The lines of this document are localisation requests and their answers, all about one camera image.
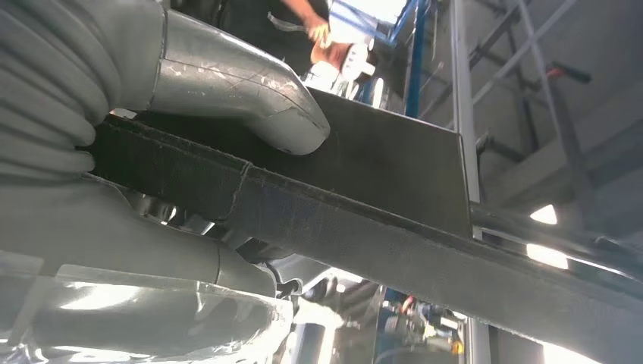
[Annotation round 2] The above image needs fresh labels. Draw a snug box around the blue metal shelf rack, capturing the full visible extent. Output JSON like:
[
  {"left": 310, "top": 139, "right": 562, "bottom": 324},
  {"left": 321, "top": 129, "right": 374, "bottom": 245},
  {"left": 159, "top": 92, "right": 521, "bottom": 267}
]
[{"left": 328, "top": 0, "right": 434, "bottom": 119}]

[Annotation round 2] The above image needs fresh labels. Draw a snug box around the person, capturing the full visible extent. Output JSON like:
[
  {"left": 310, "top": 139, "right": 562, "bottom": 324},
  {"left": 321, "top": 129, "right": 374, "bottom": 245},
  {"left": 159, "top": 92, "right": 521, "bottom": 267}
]
[{"left": 171, "top": 0, "right": 334, "bottom": 77}]

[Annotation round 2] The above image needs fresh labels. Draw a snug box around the grey metal frame post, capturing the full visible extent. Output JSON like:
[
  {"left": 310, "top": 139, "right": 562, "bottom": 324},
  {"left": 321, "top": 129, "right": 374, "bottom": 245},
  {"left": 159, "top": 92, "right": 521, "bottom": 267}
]
[{"left": 448, "top": 0, "right": 483, "bottom": 240}]

